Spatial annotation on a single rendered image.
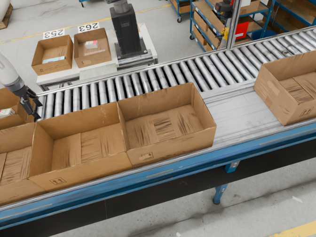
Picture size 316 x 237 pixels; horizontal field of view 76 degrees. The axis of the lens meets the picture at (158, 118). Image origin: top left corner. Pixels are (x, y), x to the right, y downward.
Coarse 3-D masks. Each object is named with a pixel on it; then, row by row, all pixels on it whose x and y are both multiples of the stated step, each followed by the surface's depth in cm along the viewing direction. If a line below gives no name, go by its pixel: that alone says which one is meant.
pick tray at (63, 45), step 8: (40, 40) 182; (48, 40) 184; (56, 40) 185; (64, 40) 187; (40, 48) 182; (48, 48) 189; (56, 48) 188; (64, 48) 187; (72, 48) 184; (40, 56) 179; (48, 56) 181; (56, 56) 180; (72, 56) 178; (32, 64) 162; (40, 64) 160; (48, 64) 161; (56, 64) 162; (64, 64) 164; (40, 72) 165; (48, 72) 166
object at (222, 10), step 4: (228, 0) 142; (216, 4) 141; (220, 4) 140; (224, 4) 139; (228, 4) 139; (232, 4) 140; (216, 8) 142; (220, 8) 140; (224, 8) 140; (228, 8) 141; (224, 12) 144; (228, 12) 145; (224, 16) 146
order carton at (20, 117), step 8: (0, 96) 138; (8, 96) 140; (16, 96) 142; (0, 104) 143; (8, 104) 145; (16, 104) 147; (32, 104) 143; (16, 112) 119; (24, 112) 128; (0, 120) 118; (8, 120) 120; (16, 120) 122; (24, 120) 125; (32, 120) 135; (0, 128) 122
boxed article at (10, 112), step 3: (0, 111) 138; (3, 111) 138; (6, 111) 138; (9, 111) 138; (12, 111) 140; (0, 114) 137; (3, 114) 136; (6, 114) 136; (9, 114) 137; (12, 114) 140; (0, 117) 138; (3, 117) 138
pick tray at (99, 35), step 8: (88, 32) 185; (96, 32) 186; (104, 32) 188; (80, 40) 188; (88, 40) 190; (104, 40) 188; (80, 48) 184; (96, 48) 181; (104, 48) 180; (80, 56) 160; (88, 56) 161; (96, 56) 163; (104, 56) 165; (80, 64) 165; (88, 64) 167
